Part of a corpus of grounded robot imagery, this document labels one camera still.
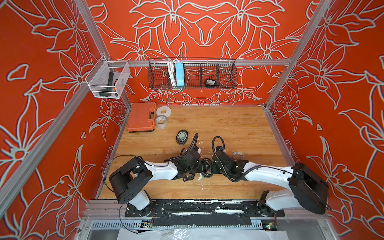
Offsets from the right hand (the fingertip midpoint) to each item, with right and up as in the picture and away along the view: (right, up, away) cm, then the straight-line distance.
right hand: (208, 167), depth 84 cm
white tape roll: (-32, +35, +33) cm, 58 cm away
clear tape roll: (-32, +26, +25) cm, 48 cm away
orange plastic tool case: (-46, +29, +24) cm, 60 cm away
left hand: (0, 0, 0) cm, 0 cm away
